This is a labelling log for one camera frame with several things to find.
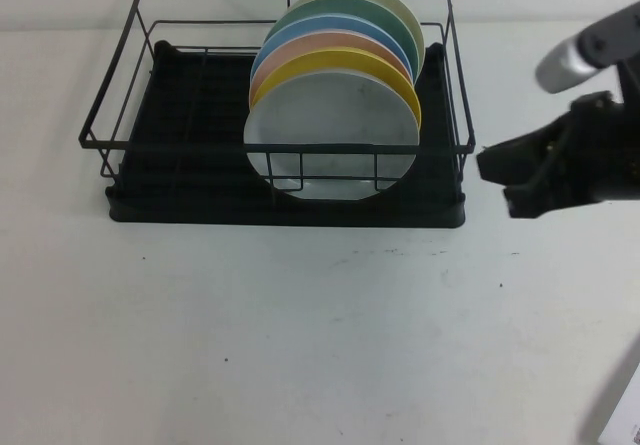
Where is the green round plate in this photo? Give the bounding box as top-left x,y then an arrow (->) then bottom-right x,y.
263,0 -> 422,74

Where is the yellow round plate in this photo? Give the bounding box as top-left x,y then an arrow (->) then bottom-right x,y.
248,47 -> 424,131

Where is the blue round plate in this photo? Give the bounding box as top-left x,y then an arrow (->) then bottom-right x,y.
251,13 -> 415,79

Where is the black plastic drip tray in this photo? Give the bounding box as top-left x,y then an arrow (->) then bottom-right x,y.
103,39 -> 467,227

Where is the pink round plate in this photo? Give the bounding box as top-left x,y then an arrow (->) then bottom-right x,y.
248,30 -> 417,106

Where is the black wire dish rack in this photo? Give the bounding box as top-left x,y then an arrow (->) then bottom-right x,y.
77,0 -> 476,201

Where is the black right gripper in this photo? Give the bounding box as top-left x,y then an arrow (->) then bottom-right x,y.
477,92 -> 640,219

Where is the grey silver wrist camera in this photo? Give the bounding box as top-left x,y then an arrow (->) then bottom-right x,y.
533,2 -> 640,95

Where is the grey round plate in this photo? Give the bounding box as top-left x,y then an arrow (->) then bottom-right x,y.
243,71 -> 421,202

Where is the white printed box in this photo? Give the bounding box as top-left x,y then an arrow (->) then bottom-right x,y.
599,362 -> 640,445

